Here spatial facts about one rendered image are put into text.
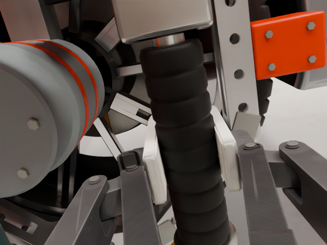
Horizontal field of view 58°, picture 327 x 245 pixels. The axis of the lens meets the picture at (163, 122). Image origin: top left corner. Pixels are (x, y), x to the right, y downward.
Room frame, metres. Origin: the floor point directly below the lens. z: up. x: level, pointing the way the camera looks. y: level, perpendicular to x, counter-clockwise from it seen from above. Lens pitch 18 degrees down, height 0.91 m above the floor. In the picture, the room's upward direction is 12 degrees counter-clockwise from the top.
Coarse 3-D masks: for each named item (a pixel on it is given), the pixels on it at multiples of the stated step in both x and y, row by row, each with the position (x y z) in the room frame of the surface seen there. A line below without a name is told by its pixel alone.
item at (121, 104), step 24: (72, 0) 0.49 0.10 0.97; (72, 24) 0.49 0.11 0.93; (96, 48) 0.49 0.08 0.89; (120, 72) 0.49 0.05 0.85; (216, 72) 0.46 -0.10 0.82; (120, 96) 0.49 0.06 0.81; (216, 96) 0.46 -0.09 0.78; (96, 120) 0.49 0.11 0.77; (144, 120) 0.48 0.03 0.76; (120, 144) 0.50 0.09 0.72; (72, 168) 0.49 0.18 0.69; (96, 168) 0.64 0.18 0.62; (24, 192) 0.50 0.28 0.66; (48, 192) 0.52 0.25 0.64; (72, 192) 0.50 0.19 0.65
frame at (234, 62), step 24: (216, 0) 0.37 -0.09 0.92; (240, 0) 0.37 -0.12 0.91; (216, 24) 0.37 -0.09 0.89; (240, 24) 0.37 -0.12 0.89; (216, 48) 0.41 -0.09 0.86; (240, 48) 0.37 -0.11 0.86; (240, 72) 0.41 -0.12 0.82; (240, 96) 0.37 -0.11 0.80; (240, 120) 0.37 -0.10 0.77; (168, 192) 0.42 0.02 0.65; (0, 216) 0.45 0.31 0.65; (24, 216) 0.44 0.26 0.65; (120, 216) 0.43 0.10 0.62; (168, 216) 0.38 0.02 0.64; (24, 240) 0.40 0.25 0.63; (120, 240) 0.38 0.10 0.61; (168, 240) 0.38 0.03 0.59
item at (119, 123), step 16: (96, 0) 0.64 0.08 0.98; (64, 16) 0.64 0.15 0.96; (96, 16) 0.64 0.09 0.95; (112, 16) 0.64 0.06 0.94; (96, 32) 0.61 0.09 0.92; (128, 48) 0.64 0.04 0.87; (144, 48) 0.63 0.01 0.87; (128, 80) 0.64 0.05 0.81; (144, 80) 0.64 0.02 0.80; (144, 96) 0.64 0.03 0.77; (112, 112) 0.64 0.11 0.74; (144, 112) 0.64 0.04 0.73; (112, 128) 0.64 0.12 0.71; (128, 128) 0.64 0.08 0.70
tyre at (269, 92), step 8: (248, 0) 0.45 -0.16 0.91; (256, 0) 0.45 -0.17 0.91; (264, 0) 0.45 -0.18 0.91; (256, 8) 0.45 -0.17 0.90; (264, 8) 0.45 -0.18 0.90; (256, 16) 0.45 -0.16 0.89; (264, 16) 0.45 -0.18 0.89; (256, 80) 0.45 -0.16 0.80; (264, 80) 0.45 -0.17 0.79; (272, 80) 0.46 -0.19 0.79; (256, 88) 0.45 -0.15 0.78; (264, 88) 0.45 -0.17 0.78; (264, 96) 0.45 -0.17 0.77; (264, 104) 0.45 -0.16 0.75; (264, 112) 0.45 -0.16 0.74; (224, 184) 0.46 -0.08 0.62; (8, 200) 0.49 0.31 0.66; (152, 200) 0.47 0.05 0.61; (24, 208) 0.48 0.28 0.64; (40, 216) 0.48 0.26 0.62; (48, 216) 0.48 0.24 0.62; (56, 216) 0.48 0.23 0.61
